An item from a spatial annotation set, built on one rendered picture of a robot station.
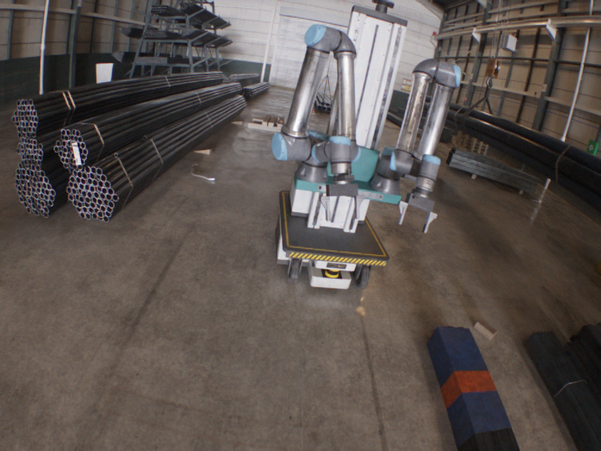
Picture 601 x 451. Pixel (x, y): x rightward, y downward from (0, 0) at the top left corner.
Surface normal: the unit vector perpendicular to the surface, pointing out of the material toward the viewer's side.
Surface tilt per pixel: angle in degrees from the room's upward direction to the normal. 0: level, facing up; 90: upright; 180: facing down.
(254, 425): 0
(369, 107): 90
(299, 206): 90
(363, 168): 90
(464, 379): 0
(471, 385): 0
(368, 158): 90
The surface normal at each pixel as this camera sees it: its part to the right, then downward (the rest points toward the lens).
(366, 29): 0.08, 0.48
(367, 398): 0.18, -0.87
